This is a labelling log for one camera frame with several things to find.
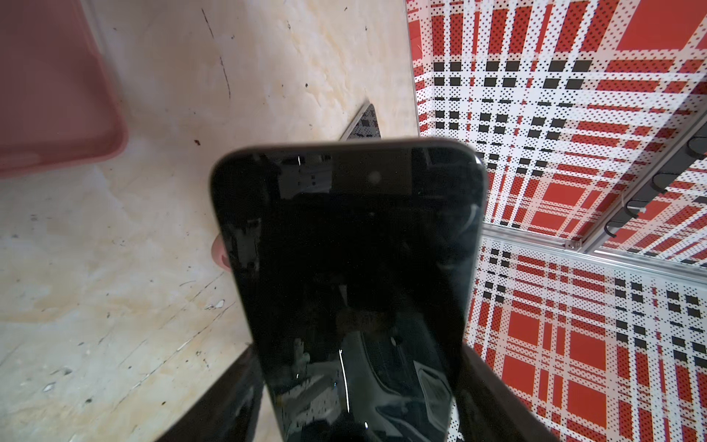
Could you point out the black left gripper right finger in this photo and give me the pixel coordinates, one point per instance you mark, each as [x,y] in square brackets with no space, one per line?
[488,410]

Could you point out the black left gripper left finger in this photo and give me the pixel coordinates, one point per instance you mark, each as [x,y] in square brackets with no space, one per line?
[229,410]

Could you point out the pink phone case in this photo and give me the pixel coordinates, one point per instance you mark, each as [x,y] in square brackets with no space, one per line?
[58,105]
[220,253]

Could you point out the black phone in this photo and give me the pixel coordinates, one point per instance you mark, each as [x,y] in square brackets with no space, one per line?
[364,124]
[354,264]

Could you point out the black hook rail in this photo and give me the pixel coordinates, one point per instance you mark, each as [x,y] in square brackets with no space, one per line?
[688,147]

